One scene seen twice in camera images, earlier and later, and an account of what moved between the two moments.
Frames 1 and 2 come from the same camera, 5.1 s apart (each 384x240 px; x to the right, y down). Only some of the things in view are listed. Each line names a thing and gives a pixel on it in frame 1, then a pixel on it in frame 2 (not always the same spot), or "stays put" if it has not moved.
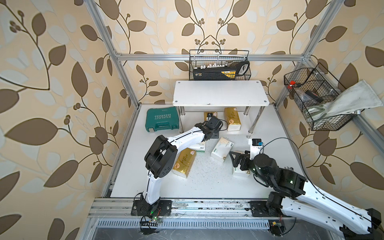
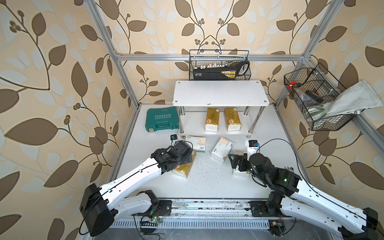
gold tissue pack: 184,161 stays put
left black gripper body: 217,136 to 188,160
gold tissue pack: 232,119 stays put
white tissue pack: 236,171 stays put
